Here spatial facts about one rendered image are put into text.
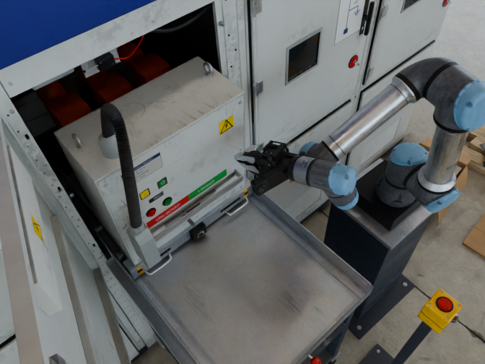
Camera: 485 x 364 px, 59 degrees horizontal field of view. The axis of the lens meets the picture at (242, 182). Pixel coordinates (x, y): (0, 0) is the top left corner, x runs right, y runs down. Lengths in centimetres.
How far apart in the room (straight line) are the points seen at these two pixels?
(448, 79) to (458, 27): 321
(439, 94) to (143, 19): 77
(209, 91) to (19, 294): 78
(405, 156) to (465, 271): 121
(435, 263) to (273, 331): 141
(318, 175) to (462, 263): 168
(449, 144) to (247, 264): 74
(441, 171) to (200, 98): 76
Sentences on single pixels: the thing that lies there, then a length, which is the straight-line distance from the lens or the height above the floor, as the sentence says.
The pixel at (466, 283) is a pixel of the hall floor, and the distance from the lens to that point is 262.
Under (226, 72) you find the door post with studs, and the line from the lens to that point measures 140.
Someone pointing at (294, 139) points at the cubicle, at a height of 80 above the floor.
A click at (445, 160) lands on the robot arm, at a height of 120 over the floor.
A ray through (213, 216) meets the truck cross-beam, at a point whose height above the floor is 87.
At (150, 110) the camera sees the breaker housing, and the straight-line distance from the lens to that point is 123.
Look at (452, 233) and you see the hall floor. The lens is 276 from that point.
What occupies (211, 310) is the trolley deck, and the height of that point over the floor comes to 82.
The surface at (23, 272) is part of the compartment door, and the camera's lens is 74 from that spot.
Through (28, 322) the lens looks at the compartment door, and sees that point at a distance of 70.
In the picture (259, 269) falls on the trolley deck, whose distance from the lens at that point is 150.
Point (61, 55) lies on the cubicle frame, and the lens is 107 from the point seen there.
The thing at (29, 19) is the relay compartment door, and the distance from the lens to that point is 99.
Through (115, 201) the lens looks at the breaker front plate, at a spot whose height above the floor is 125.
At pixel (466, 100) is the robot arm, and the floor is 145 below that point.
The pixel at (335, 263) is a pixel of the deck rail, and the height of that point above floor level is 85.
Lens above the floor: 215
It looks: 51 degrees down
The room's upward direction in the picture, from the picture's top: 4 degrees counter-clockwise
